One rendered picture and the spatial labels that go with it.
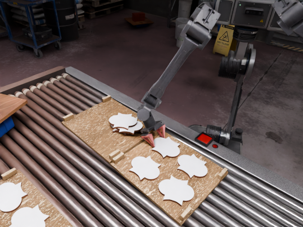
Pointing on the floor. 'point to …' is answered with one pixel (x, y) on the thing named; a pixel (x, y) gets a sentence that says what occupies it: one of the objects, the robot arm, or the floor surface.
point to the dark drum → (66, 32)
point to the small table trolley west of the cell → (21, 44)
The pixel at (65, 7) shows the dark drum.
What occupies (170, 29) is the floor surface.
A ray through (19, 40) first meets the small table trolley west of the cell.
